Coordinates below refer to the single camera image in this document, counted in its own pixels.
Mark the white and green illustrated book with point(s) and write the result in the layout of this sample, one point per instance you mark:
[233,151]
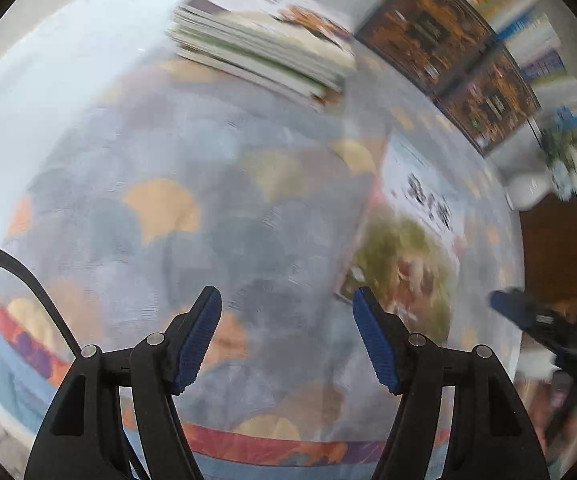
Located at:
[413,240]

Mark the ginkgo patterned tablecloth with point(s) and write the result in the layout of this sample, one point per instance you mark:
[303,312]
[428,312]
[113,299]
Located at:
[143,160]

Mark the artificial flower bunch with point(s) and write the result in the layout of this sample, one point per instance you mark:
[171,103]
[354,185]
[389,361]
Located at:
[568,150]

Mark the brown wooden furniture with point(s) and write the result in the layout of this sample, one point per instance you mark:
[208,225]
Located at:
[553,245]

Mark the white vase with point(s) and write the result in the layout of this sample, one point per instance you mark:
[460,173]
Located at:
[531,190]

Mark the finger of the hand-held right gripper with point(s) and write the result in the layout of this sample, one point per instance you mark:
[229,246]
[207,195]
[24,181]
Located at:
[513,307]

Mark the white book with figure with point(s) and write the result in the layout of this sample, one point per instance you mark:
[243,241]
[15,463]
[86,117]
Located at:
[273,2]

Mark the dark ornate boxed book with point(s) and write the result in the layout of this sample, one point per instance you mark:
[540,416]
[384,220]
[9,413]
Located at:
[488,100]
[423,25]

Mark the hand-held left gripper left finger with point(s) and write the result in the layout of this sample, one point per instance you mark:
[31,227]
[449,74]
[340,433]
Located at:
[201,340]

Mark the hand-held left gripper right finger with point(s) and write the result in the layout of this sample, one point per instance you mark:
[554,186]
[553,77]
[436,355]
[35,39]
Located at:
[376,345]

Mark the stack of thin books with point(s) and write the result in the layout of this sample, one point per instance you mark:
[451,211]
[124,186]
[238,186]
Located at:
[258,60]

